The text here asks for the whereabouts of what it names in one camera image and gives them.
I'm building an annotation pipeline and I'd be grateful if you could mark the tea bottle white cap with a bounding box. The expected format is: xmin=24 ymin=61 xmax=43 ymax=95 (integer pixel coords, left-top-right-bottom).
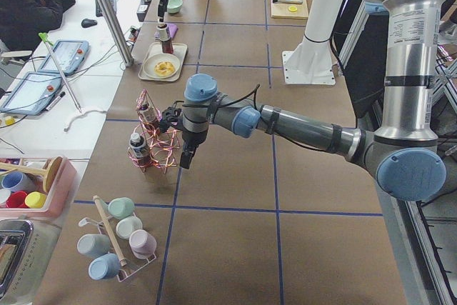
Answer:
xmin=156 ymin=22 xmax=174 ymax=54

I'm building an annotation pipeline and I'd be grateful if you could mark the front tea bottle in rack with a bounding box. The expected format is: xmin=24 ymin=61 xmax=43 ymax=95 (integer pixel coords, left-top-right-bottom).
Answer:
xmin=129 ymin=132 xmax=151 ymax=167

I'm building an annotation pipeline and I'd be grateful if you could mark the tea bottle in rack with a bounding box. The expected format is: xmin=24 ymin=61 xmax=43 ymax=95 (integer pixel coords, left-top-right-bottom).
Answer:
xmin=129 ymin=132 xmax=151 ymax=167
xmin=138 ymin=103 xmax=158 ymax=126

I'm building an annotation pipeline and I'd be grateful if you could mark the rear tea bottle in rack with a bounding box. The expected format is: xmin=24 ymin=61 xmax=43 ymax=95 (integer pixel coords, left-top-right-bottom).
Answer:
xmin=138 ymin=103 xmax=158 ymax=126

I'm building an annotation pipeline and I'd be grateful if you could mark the green bowl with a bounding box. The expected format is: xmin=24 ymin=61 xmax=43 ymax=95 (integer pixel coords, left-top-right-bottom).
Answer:
xmin=166 ymin=0 xmax=184 ymax=14

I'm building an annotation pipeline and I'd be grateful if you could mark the purple folded cloth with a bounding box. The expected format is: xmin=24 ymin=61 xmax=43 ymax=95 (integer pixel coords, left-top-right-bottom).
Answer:
xmin=154 ymin=23 xmax=178 ymax=40

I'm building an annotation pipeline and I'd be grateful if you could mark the glazed donut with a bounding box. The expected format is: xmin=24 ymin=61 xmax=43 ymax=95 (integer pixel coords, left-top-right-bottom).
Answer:
xmin=154 ymin=61 xmax=176 ymax=78

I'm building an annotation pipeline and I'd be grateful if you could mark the cream round plate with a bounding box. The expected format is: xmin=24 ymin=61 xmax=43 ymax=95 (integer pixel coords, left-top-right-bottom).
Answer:
xmin=142 ymin=53 xmax=181 ymax=79

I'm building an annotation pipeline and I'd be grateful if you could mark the black computer mouse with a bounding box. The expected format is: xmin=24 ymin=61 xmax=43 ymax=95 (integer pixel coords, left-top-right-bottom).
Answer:
xmin=81 ymin=19 xmax=98 ymax=29

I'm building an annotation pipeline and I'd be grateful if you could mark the green cup on rack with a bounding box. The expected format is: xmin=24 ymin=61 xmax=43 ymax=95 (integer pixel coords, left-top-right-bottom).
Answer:
xmin=108 ymin=197 xmax=135 ymax=220

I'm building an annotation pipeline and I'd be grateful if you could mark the white cup on rack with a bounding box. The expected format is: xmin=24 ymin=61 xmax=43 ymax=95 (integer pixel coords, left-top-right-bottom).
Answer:
xmin=116 ymin=216 xmax=143 ymax=239

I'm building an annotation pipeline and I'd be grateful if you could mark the lilac cup on rack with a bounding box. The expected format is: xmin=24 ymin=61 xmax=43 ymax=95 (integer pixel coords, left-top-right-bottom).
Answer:
xmin=129 ymin=229 xmax=157 ymax=259

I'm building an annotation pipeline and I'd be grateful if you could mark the far teach pendant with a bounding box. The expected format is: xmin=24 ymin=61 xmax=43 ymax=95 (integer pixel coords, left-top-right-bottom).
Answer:
xmin=52 ymin=40 xmax=90 ymax=76

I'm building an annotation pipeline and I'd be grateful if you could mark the teach pendant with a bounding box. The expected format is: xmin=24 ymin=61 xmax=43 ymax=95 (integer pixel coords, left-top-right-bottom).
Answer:
xmin=52 ymin=40 xmax=90 ymax=76
xmin=1 ymin=71 xmax=61 ymax=116

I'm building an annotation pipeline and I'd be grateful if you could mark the metal muddler black tip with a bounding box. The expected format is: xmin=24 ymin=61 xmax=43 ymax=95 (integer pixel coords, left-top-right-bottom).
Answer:
xmin=272 ymin=0 xmax=303 ymax=4

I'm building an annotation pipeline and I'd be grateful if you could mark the metal reaching stick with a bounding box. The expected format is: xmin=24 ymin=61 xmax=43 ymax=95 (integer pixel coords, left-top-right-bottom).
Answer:
xmin=37 ymin=31 xmax=107 ymax=132

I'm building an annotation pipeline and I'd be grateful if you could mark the pink storage bin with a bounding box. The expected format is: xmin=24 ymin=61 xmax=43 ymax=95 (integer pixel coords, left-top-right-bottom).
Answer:
xmin=1 ymin=156 xmax=76 ymax=219

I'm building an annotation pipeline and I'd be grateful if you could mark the wooden cutting board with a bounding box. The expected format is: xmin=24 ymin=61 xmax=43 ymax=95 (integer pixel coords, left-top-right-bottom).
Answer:
xmin=271 ymin=0 xmax=308 ymax=19

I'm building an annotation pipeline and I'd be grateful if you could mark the grey blue cup on rack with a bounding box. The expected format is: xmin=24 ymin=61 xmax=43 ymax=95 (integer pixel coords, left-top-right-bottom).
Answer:
xmin=76 ymin=234 xmax=111 ymax=259

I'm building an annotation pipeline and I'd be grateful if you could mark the person in black jacket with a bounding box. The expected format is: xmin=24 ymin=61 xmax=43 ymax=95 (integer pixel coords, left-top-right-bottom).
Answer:
xmin=1 ymin=0 xmax=76 ymax=51

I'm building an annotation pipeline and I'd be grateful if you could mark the near teach pendant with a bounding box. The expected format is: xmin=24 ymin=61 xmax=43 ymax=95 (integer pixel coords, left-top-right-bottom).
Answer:
xmin=1 ymin=71 xmax=61 ymax=116

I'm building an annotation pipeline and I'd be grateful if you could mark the silver toaster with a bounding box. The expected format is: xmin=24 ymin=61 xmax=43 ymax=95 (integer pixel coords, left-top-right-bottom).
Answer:
xmin=1 ymin=219 xmax=60 ymax=304

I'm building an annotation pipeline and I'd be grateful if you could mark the copper wire bottle rack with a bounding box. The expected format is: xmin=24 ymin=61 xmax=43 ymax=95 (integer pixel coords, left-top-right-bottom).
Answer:
xmin=126 ymin=89 xmax=181 ymax=174

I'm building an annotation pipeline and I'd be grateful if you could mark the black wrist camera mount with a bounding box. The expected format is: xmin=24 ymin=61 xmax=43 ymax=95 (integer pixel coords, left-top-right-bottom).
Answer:
xmin=159 ymin=106 xmax=184 ymax=133

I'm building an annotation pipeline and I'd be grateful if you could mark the aluminium frame post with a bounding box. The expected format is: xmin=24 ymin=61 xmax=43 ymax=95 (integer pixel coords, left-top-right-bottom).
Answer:
xmin=97 ymin=0 xmax=134 ymax=67

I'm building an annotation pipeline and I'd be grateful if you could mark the black braided cable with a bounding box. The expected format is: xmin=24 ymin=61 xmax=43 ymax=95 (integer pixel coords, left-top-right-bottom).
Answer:
xmin=167 ymin=83 xmax=358 ymax=152

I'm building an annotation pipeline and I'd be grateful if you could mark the white wire cup rack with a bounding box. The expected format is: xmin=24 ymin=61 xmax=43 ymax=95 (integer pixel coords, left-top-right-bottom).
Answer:
xmin=78 ymin=196 xmax=157 ymax=283

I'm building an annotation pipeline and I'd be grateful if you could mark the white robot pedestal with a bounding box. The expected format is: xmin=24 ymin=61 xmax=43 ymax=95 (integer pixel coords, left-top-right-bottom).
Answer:
xmin=283 ymin=0 xmax=343 ymax=85

